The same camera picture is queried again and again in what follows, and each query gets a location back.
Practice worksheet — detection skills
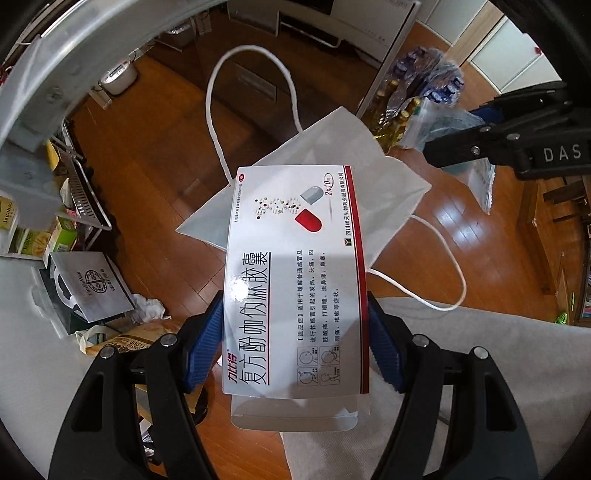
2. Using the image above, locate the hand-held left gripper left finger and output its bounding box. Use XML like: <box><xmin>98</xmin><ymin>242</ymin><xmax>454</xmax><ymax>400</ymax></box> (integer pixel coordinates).
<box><xmin>48</xmin><ymin>292</ymin><xmax>227</xmax><ymax>480</ymax></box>

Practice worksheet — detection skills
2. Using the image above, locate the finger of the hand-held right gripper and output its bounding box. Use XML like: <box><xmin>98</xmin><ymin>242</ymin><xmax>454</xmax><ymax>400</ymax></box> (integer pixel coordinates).
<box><xmin>424</xmin><ymin>124</ymin><xmax>532</xmax><ymax>168</ymax></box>
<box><xmin>478</xmin><ymin>83</ymin><xmax>571</xmax><ymax>124</ymax></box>

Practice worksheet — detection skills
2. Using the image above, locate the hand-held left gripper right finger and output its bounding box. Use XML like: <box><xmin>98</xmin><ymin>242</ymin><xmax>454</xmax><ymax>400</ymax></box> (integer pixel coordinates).
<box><xmin>368</xmin><ymin>292</ymin><xmax>540</xmax><ymax>480</ymax></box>

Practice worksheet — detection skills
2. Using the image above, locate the clear plastic bag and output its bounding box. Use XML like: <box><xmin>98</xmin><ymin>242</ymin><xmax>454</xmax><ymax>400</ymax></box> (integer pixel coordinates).
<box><xmin>401</xmin><ymin>98</ymin><xmax>496</xmax><ymax>214</ymax></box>

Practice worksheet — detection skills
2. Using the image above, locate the white and red medicine box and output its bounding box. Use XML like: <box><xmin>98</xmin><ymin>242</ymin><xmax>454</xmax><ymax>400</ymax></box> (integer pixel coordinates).
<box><xmin>222</xmin><ymin>165</ymin><xmax>374</xmax><ymax>432</ymax></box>

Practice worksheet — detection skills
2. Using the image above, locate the white paper bag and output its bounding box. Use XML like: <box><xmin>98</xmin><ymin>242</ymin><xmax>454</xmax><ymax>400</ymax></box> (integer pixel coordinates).
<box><xmin>175</xmin><ymin>45</ymin><xmax>467</xmax><ymax>311</ymax></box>

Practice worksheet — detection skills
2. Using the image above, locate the pack of water bottles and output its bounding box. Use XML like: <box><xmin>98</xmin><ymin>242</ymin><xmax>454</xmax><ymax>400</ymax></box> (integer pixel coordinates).
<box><xmin>385</xmin><ymin>44</ymin><xmax>467</xmax><ymax>104</ymax></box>

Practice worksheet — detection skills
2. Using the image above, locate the small crumpled white tissue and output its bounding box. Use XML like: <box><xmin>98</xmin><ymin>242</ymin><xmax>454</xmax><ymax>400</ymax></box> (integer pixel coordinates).
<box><xmin>126</xmin><ymin>295</ymin><xmax>164</xmax><ymax>321</ymax></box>

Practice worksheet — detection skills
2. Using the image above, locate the cluster of gold-top bottles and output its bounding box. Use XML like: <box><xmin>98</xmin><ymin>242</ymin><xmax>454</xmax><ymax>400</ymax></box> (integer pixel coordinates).
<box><xmin>369</xmin><ymin>78</ymin><xmax>419</xmax><ymax>148</ymax></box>

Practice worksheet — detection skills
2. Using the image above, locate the brown flour bag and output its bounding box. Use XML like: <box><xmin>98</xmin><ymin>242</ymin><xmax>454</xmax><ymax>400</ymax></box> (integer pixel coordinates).
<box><xmin>76</xmin><ymin>318</ymin><xmax>185</xmax><ymax>358</ymax></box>

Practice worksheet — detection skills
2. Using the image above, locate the grey cloth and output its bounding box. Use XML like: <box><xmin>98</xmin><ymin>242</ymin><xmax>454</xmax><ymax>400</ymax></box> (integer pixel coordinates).
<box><xmin>281</xmin><ymin>298</ymin><xmax>591</xmax><ymax>480</ymax></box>

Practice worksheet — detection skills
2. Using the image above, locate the grey printed paper bag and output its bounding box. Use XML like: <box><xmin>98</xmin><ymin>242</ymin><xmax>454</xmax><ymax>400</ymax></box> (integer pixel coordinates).
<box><xmin>48</xmin><ymin>250</ymin><xmax>137</xmax><ymax>322</ymax></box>

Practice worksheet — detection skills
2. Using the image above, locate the white low cabinet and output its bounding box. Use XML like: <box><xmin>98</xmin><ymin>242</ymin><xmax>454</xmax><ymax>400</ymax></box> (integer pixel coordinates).
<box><xmin>276</xmin><ymin>8</ymin><xmax>343</xmax><ymax>48</ymax></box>

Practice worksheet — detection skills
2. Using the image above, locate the stack of yellow boxes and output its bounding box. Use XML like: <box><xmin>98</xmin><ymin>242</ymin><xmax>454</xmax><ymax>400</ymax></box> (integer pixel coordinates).
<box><xmin>0</xmin><ymin>194</ymin><xmax>79</xmax><ymax>257</ymax></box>

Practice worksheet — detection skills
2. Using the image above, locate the white rice cooker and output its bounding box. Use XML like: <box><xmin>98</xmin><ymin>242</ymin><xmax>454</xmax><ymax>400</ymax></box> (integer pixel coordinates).
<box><xmin>99</xmin><ymin>60</ymin><xmax>139</xmax><ymax>96</ymax></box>

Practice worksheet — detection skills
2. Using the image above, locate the metal wire rack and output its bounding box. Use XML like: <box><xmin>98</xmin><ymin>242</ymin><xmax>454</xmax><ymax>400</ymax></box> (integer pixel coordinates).
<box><xmin>59</xmin><ymin>121</ymin><xmax>114</xmax><ymax>252</ymax></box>

